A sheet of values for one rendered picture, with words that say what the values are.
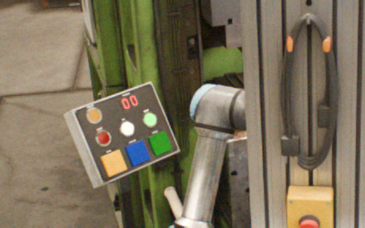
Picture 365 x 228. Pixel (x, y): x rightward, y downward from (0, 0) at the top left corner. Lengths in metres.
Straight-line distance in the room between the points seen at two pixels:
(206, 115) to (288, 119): 0.72
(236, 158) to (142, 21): 0.65
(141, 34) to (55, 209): 1.78
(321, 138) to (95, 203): 3.03
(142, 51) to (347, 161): 1.55
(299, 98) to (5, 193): 3.41
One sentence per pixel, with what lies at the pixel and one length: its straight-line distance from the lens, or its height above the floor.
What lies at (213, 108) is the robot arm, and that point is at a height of 1.36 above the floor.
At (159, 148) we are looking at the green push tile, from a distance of 2.68.
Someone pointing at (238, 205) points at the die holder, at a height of 0.62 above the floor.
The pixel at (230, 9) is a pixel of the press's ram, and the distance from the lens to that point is 2.75.
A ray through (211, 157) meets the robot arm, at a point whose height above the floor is 1.24.
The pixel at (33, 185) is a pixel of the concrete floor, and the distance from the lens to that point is 4.66.
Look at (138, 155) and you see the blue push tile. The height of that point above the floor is 1.00.
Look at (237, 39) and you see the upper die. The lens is 2.79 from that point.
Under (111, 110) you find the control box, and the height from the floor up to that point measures 1.16.
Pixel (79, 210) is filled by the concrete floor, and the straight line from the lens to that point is 4.32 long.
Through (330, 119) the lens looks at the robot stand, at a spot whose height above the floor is 1.62.
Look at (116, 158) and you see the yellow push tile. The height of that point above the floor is 1.02.
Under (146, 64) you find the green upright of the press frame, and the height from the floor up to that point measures 1.21.
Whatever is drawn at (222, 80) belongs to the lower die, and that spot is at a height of 0.99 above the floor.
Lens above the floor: 2.21
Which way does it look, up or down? 24 degrees down
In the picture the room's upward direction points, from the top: 4 degrees counter-clockwise
